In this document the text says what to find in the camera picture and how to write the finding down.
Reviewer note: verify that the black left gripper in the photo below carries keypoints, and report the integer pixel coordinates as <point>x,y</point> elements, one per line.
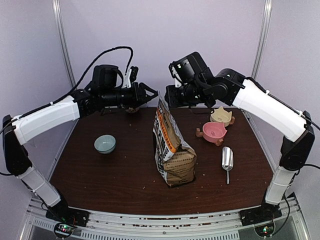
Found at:
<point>139,96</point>

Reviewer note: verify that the aluminium front frame rail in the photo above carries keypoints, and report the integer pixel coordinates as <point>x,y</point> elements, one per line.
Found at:
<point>223,225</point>

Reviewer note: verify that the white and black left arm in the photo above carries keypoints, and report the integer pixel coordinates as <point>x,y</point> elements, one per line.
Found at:
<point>78,104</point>

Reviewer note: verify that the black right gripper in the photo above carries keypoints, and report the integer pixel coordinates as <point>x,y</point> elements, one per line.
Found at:
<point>171,99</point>

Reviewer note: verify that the light green ceramic bowl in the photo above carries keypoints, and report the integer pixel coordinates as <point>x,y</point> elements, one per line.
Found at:
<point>105,144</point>

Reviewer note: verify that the right aluminium corner post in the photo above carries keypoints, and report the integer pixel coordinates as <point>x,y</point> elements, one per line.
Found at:
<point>264,30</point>

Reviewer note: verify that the cream cat-ear pet bowl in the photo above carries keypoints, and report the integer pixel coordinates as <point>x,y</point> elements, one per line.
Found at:
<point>220,115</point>

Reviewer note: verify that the brown dog food bag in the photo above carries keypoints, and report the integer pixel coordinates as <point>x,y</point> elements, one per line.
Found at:
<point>175,159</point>

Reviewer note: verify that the right arm base board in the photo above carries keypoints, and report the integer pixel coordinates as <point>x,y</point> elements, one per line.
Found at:
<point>264,230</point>

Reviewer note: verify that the left aluminium corner post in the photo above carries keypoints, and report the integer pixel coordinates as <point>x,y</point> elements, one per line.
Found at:
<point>63,42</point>

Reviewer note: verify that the silver metal food scoop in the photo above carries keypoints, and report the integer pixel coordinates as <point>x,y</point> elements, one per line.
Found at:
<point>227,162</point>

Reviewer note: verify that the white patterned ceramic bowl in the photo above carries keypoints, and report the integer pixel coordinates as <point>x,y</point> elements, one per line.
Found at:
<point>132,110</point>

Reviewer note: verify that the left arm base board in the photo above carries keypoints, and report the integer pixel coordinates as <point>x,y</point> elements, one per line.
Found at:
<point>63,230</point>

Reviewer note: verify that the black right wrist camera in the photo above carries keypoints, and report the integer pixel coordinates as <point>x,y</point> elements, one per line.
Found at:
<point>175,69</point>

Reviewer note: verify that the pink cat-ear pet bowl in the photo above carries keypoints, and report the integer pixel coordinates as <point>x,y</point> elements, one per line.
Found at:
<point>213,132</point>

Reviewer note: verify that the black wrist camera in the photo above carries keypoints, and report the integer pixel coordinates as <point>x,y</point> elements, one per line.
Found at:
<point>130,77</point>
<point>175,69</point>

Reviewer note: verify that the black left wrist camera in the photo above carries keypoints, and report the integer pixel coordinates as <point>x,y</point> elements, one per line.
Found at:
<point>130,77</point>

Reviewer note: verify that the right aluminium table rail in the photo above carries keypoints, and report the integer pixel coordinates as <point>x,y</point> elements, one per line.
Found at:
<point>261,129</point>

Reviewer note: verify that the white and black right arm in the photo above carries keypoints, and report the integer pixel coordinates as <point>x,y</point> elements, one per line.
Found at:
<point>242,92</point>

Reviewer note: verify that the aluminium corner post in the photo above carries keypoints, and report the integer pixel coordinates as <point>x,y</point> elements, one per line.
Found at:
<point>63,42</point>
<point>264,30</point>

